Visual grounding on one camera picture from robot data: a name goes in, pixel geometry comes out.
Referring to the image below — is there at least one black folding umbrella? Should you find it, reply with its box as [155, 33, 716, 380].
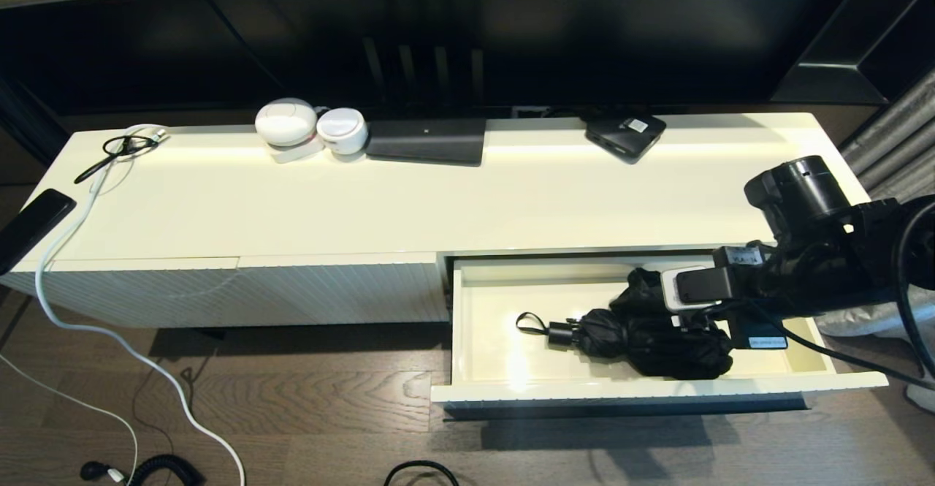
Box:
[516, 267, 733, 381]

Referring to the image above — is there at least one long thin black rod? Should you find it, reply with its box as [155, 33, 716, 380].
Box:
[444, 395, 810, 421]

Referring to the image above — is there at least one white fluted drawer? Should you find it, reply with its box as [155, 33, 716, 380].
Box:
[431, 248, 888, 408]

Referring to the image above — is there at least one white TV cabinet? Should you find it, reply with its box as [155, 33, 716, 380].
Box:
[0, 110, 874, 328]

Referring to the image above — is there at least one white rounded floor object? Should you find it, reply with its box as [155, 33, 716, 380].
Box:
[904, 380, 935, 412]

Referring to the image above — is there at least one grey pleated curtain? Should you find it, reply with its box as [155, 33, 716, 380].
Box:
[817, 68, 935, 341]

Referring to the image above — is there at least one small black labelled box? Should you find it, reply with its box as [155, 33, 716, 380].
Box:
[585, 112, 667, 163]

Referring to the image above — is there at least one black shelf unit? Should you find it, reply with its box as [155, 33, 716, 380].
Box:
[771, 0, 935, 104]

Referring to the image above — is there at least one black television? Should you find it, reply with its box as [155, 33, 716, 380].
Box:
[0, 0, 855, 116]

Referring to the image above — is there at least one dark grey flat box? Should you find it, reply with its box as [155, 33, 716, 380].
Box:
[365, 117, 487, 165]

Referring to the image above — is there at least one small white round device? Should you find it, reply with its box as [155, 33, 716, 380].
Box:
[316, 107, 369, 155]

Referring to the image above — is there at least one large white round device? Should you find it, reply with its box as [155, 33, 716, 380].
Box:
[254, 96, 326, 163]

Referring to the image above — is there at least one black smartphone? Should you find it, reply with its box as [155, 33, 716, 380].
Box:
[0, 189, 77, 275]

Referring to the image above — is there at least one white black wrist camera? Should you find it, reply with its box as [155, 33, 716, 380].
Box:
[661, 265, 735, 313]

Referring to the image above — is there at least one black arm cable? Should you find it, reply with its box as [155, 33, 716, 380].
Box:
[760, 197, 935, 393]

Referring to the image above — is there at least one black cable loop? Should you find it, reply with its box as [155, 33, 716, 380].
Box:
[383, 460, 459, 486]

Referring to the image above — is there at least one black coiled cable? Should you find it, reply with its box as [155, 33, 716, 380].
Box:
[80, 454, 204, 486]

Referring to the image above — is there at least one black hanging cable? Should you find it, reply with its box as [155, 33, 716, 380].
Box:
[178, 0, 282, 88]

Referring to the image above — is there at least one thin white cable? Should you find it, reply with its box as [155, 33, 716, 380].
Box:
[0, 354, 140, 483]

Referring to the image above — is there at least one thin black cable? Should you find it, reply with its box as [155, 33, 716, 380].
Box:
[73, 134, 160, 183]

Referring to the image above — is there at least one white power cable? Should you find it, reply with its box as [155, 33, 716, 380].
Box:
[33, 124, 245, 486]

